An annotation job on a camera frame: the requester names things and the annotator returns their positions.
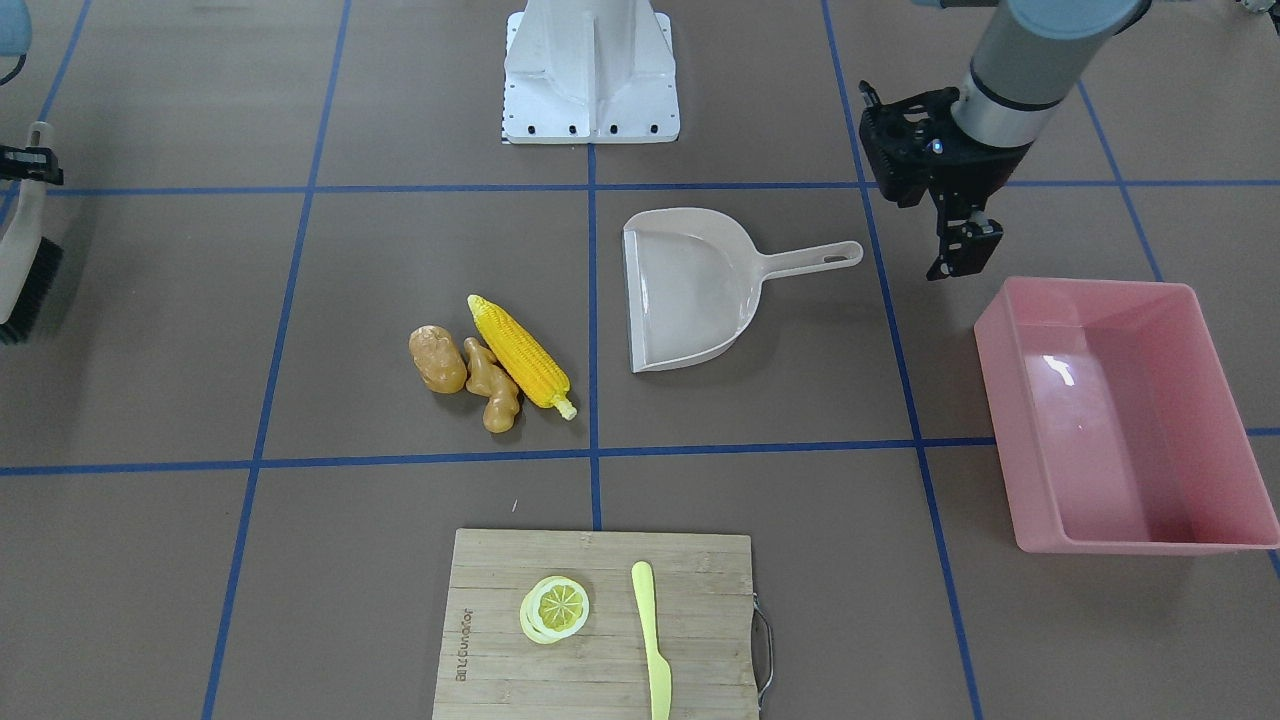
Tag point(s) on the beige hand brush black bristles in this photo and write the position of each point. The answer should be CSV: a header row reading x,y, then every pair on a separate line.
x,y
29,262

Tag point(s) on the beige plastic dustpan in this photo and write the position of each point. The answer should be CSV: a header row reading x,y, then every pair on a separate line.
x,y
694,280

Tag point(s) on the yellow plastic knife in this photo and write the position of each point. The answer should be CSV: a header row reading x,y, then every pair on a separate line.
x,y
660,676

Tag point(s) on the yellow lemon slices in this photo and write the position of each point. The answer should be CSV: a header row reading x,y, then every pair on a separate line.
x,y
553,610

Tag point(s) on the brown potato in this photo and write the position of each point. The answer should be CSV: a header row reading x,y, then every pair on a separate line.
x,y
438,359

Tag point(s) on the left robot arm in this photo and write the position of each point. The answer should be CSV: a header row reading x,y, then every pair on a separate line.
x,y
1026,62

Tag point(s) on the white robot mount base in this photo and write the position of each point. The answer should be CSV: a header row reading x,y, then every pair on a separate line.
x,y
589,72

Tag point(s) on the pink plastic bin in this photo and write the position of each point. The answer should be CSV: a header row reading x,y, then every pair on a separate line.
x,y
1115,425

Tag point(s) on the bamboo cutting board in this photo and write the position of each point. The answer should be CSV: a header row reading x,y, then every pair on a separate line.
x,y
704,616

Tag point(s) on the tan ginger root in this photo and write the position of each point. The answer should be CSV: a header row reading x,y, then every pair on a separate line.
x,y
487,378

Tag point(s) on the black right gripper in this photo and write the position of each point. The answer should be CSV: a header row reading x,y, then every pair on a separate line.
x,y
22,160

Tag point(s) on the yellow corn cob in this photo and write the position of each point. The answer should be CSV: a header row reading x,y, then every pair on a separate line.
x,y
529,365

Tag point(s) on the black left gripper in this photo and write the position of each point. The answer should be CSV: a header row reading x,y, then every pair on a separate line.
x,y
975,172

